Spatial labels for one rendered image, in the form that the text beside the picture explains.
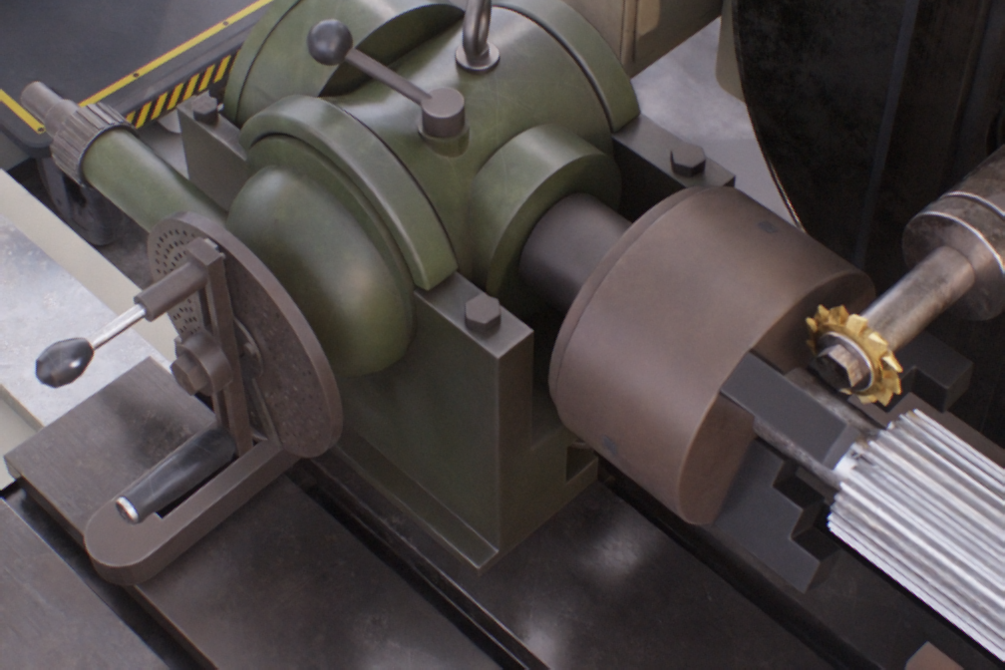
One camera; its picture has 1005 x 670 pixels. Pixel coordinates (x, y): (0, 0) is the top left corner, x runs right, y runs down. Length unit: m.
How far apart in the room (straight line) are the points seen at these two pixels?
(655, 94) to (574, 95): 1.87
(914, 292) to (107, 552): 0.59
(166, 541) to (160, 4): 1.60
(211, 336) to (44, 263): 0.72
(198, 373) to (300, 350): 0.08
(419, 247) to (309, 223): 0.07
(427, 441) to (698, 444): 0.26
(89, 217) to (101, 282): 0.98
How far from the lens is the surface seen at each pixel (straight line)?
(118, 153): 1.37
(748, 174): 3.04
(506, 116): 1.27
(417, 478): 1.39
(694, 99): 3.16
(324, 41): 1.23
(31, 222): 2.04
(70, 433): 1.47
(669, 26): 1.55
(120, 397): 1.48
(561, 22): 1.32
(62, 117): 1.42
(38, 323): 1.90
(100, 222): 2.88
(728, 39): 1.59
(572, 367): 1.17
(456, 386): 1.25
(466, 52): 1.26
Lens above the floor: 2.15
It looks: 49 degrees down
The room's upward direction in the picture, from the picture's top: straight up
